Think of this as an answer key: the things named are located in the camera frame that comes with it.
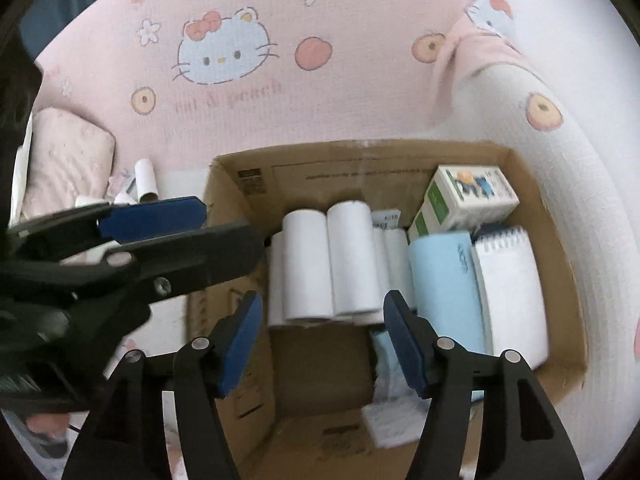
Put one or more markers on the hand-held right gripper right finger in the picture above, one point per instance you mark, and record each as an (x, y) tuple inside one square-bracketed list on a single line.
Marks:
[(405, 345)]

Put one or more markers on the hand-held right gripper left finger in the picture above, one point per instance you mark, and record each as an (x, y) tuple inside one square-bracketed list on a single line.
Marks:
[(242, 345)]

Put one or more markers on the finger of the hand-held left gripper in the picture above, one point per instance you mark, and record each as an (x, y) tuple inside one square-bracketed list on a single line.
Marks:
[(200, 255), (150, 217)]

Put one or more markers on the light blue tissue packet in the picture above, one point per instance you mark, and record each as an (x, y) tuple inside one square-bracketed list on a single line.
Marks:
[(382, 375)]

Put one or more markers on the white paper tube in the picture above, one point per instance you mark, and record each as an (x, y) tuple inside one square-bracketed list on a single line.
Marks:
[(400, 265), (307, 265), (147, 180), (355, 260)]

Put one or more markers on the brown cardboard box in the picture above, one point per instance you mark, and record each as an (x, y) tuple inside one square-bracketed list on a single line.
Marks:
[(320, 360)]

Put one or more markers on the small printed packet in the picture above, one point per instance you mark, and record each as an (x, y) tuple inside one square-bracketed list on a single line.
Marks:
[(122, 187)]

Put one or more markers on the white paper sheet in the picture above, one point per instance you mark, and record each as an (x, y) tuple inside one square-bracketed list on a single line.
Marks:
[(395, 425)]

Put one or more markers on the pink pillow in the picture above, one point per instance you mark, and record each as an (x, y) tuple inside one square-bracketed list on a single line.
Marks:
[(70, 160)]

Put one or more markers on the white spiral notebook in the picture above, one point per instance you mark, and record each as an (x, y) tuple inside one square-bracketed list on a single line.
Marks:
[(510, 295)]

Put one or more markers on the small white labelled box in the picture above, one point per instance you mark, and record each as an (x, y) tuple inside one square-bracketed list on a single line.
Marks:
[(386, 220)]

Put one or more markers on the green and white carton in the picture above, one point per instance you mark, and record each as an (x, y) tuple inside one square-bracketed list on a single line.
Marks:
[(470, 195)]

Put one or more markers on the pink cat print blanket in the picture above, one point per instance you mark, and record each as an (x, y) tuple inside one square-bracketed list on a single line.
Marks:
[(350, 100)]

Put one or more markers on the dark teal cloth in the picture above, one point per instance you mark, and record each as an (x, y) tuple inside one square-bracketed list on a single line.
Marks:
[(75, 0)]

